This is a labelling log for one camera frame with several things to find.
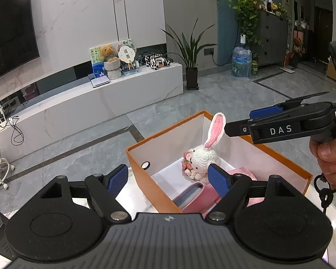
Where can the blue water bottle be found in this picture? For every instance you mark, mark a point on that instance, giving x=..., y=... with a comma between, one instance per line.
x=241, y=61

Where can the black white checkered toy car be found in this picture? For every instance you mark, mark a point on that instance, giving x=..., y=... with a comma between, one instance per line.
x=154, y=61

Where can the green landscape painting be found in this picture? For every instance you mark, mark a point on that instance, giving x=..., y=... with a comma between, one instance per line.
x=96, y=67

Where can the long leaf potted plant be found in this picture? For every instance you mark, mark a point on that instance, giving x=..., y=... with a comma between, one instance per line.
x=191, y=58

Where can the black curved television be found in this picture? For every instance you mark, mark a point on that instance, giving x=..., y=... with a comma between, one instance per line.
x=8, y=33

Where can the white marble television console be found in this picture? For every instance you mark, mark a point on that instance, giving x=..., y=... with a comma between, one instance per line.
x=100, y=101

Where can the white knitted pot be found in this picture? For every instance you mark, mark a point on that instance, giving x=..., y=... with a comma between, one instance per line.
x=112, y=70

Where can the white crochet rabbit with bouquet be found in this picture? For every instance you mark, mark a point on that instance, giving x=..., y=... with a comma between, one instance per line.
x=201, y=157

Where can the green tin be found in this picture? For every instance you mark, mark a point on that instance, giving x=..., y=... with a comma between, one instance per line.
x=254, y=68

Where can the dark wall socket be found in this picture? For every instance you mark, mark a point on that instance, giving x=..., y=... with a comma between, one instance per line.
x=209, y=51

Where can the white tablet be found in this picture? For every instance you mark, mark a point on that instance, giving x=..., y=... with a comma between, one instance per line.
x=99, y=80

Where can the cluttered shelf rack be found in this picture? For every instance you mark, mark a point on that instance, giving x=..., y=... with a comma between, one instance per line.
x=299, y=33

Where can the round printed paper fan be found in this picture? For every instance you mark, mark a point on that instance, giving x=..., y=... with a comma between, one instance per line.
x=126, y=43

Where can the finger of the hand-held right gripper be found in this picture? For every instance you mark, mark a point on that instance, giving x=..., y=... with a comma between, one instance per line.
x=264, y=113
x=280, y=130

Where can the grey cabinet with ivy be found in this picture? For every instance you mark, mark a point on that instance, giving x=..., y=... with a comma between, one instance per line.
x=245, y=8

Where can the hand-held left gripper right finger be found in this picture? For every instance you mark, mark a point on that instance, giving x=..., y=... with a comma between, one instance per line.
x=218, y=180

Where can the pink pencil case clear window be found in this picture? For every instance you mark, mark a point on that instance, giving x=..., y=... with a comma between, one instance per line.
x=190, y=194

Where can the orange cardboard box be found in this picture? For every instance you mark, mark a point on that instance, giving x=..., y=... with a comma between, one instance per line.
x=156, y=190

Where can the white hand fan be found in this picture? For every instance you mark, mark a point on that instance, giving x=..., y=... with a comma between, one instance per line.
x=127, y=54

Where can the person's right hand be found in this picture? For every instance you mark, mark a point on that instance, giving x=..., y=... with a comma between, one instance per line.
x=333, y=165

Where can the brown teddy bear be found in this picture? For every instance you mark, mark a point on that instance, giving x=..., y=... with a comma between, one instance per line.
x=107, y=51

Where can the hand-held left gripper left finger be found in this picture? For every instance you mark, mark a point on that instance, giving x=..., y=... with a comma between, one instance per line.
x=116, y=180

